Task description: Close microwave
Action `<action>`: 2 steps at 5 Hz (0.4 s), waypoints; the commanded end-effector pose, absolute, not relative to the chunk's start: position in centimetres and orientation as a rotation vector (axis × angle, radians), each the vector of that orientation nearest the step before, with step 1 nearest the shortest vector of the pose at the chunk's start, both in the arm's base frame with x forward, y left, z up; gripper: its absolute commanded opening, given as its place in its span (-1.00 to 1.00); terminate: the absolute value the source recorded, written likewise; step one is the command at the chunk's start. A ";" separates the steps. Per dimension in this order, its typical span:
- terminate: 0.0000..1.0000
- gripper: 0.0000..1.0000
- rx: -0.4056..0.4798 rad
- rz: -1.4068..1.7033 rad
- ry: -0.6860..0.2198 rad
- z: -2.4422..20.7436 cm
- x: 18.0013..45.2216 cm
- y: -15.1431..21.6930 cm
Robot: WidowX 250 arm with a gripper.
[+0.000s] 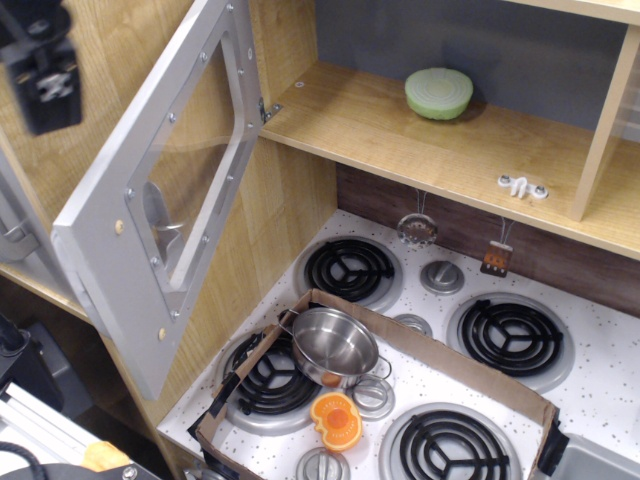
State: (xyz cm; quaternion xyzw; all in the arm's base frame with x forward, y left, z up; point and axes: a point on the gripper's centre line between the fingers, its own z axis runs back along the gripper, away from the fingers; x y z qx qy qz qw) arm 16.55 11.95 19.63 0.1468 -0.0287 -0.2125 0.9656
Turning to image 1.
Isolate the back right black burner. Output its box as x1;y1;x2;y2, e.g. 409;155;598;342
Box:
446;292;575;394

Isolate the grey middle stove knob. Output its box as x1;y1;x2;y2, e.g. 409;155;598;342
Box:
394;313;433;337

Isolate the green toy onion half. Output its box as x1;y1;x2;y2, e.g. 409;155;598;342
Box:
405;68;474;121

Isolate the black burner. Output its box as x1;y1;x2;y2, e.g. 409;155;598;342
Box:
446;292;575;394
378;402;523;480
225;334;326;437
293;235;403;313

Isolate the silver toy microwave door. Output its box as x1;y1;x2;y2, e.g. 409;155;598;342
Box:
52;1;267;400

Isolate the brown cardboard barrier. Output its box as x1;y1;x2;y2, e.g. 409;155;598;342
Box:
165;288;568;479

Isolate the grey front stove knob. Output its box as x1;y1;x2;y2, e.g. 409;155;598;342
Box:
295;448;351;480

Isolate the grey back stove knob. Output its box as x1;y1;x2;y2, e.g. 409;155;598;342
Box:
420;260;464;295

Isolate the grey centre stove knob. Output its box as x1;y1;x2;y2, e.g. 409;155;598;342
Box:
348;377;396;421

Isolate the white plastic door catch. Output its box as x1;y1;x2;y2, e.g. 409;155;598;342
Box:
497;174;549;200

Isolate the grey fridge door handle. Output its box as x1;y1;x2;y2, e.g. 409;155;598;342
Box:
0;149;71;306

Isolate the stainless steel pot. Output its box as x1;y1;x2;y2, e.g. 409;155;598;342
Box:
278;307;392;389

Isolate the back left black burner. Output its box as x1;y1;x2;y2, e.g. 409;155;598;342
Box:
293;235;403;313

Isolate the hanging brown spatula toy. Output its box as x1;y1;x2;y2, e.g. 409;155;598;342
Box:
480;217;514;278

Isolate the front right black burner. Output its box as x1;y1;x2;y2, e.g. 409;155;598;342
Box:
378;402;523;480

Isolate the black cable loop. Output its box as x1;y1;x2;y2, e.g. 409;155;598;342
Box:
0;440;46;480

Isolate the black box on floor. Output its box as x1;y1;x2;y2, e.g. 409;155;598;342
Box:
1;316;94;419

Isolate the orange toy fruit half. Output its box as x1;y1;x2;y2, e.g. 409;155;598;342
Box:
310;392;363;453

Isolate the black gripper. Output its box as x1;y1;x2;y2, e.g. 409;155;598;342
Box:
1;1;83;135

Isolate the grey stove knob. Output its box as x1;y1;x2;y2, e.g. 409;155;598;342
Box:
394;313;433;337
348;377;396;421
420;260;464;295
295;448;351;480

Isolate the grey sink basin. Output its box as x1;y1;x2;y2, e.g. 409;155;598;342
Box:
544;434;639;480

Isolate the front left black burner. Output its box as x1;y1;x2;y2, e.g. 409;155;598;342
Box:
225;334;326;437

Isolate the hanging silver strainer toy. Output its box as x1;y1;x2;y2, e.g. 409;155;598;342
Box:
396;189;438;249

